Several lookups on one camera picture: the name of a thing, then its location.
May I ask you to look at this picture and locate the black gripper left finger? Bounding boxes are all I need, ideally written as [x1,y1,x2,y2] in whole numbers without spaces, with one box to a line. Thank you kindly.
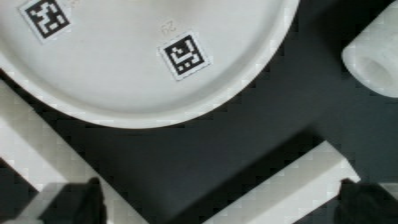
[39,178,106,224]

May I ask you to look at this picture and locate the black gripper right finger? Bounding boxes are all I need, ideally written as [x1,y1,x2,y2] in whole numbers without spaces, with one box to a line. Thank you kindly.
[335,179,398,224]

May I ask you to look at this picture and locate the white round table top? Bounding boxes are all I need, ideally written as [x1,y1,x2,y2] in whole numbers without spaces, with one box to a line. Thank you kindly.
[0,0,300,129]

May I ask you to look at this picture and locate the white cylindrical table leg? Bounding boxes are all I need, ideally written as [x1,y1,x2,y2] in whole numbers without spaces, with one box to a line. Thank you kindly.
[341,0,398,98]

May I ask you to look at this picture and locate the white fence rail frame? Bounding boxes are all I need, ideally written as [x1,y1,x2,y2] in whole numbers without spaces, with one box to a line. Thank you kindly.
[0,81,362,224]

